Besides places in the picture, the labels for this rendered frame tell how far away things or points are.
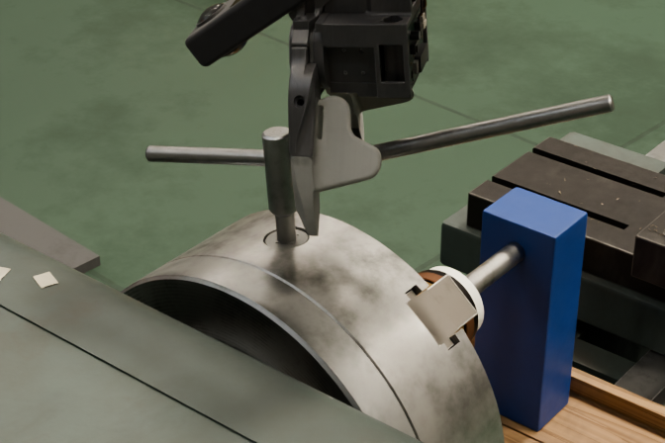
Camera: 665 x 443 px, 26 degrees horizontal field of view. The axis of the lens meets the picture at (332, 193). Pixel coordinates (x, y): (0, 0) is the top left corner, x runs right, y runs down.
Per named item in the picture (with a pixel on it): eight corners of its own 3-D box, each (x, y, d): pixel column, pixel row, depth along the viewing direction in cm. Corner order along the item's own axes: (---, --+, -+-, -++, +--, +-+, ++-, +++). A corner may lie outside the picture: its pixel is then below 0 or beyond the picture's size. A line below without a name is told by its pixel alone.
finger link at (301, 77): (306, 152, 93) (316, 21, 94) (283, 151, 93) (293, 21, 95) (324, 165, 98) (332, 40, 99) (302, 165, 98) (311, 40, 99)
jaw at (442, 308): (355, 416, 111) (439, 355, 103) (317, 364, 112) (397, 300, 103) (438, 350, 119) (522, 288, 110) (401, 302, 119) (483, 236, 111)
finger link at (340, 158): (372, 231, 93) (381, 92, 94) (283, 228, 94) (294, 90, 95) (382, 238, 96) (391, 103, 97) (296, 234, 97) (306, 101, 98)
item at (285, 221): (271, 279, 106) (257, 137, 101) (279, 264, 108) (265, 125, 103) (300, 280, 106) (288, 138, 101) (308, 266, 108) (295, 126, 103)
